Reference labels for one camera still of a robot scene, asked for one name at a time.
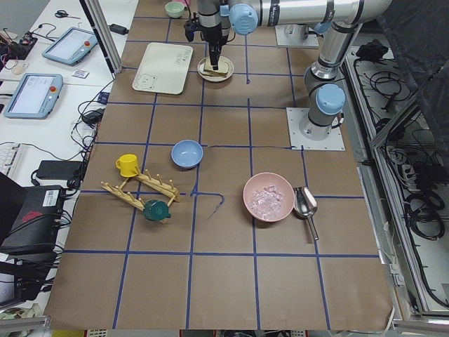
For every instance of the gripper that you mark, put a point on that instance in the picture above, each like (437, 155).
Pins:
(212, 34)

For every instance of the bread slice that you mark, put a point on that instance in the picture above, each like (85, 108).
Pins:
(215, 74)
(222, 67)

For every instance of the cream round plate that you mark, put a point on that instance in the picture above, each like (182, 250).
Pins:
(215, 79)

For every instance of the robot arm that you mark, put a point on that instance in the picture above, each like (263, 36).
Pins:
(328, 25)

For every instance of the cream rectangular tray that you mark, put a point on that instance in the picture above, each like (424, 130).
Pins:
(163, 68)

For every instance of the green bowl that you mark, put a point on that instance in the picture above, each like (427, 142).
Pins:
(174, 9)

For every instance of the black power adapter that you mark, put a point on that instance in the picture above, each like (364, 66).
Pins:
(118, 29)

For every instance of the blue bowl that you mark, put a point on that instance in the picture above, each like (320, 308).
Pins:
(187, 154)

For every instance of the teach pendant far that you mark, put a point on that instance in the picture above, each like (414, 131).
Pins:
(74, 45)

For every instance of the teach pendant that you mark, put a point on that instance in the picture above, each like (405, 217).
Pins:
(74, 45)
(35, 96)

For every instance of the yellow mug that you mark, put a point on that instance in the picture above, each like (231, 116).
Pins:
(128, 166)

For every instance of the pink bowl with ice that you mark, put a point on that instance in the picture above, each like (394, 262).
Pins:
(268, 197)

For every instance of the black scissors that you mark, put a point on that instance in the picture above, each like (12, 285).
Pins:
(64, 14)

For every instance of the dark green mug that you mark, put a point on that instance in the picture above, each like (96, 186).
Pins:
(156, 210)

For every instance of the metal scoop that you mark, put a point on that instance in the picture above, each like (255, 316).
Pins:
(305, 207)

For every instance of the teach pendant near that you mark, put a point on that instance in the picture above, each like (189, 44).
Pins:
(35, 96)

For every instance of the white keyboard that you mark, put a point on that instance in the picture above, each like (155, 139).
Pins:
(10, 158)

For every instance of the black computer box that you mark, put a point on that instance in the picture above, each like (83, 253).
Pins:
(35, 229)

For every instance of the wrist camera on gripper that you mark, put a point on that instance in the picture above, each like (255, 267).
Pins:
(190, 28)

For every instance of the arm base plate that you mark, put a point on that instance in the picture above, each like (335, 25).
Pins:
(296, 36)
(304, 135)

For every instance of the aluminium frame post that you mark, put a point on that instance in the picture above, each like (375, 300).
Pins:
(98, 23)

